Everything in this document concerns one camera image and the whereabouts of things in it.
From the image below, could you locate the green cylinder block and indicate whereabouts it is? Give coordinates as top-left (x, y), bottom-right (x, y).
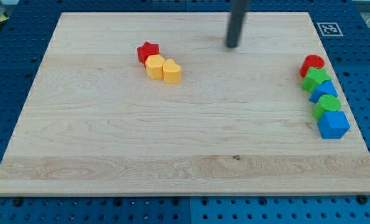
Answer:
top-left (312, 95), bottom-right (341, 120)

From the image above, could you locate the yellow heart block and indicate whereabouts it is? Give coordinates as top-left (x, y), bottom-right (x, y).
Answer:
top-left (162, 59), bottom-right (182, 84)

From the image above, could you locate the green star block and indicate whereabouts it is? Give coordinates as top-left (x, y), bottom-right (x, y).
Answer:
top-left (301, 67), bottom-right (331, 93)

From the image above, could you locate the blue cube block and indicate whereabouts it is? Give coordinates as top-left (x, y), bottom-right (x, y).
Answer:
top-left (317, 111), bottom-right (350, 139)

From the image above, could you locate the fiducial marker tag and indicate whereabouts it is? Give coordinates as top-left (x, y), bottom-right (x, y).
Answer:
top-left (317, 22), bottom-right (343, 37)

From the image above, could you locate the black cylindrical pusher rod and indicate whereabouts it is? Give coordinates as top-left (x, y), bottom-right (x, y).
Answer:
top-left (225, 0), bottom-right (250, 49)

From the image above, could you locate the wooden board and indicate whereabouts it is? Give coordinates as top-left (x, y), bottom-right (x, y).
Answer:
top-left (0, 12), bottom-right (370, 197)

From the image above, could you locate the red cylinder block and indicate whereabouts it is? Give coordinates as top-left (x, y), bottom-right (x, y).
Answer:
top-left (299, 55), bottom-right (325, 78)

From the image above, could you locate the yellow pentagon block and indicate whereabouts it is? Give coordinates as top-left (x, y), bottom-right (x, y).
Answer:
top-left (145, 54), bottom-right (165, 80)

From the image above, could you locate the blue triangle block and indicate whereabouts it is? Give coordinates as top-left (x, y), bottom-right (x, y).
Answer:
top-left (309, 80), bottom-right (338, 103)

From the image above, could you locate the red star block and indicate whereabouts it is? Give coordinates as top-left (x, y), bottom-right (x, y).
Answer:
top-left (137, 42), bottom-right (160, 65)

